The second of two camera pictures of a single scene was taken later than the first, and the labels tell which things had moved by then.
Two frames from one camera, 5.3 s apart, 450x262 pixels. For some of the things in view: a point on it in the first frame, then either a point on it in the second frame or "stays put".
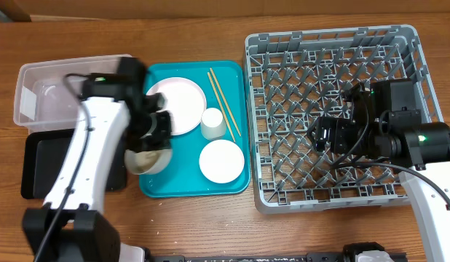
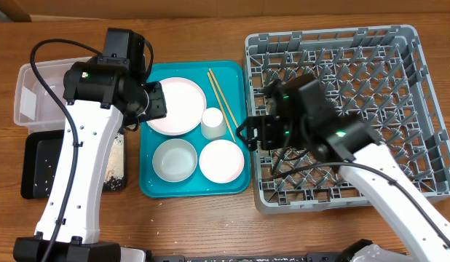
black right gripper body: (346, 137) to (274, 132)
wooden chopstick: (212, 81) stays put
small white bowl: (221, 161) stays put
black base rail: (311, 257) stays put
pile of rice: (145, 160) to (115, 166)
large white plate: (186, 103) stays put
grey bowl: (147, 163) to (175, 160)
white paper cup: (212, 124) stays put
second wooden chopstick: (225, 102) stays put
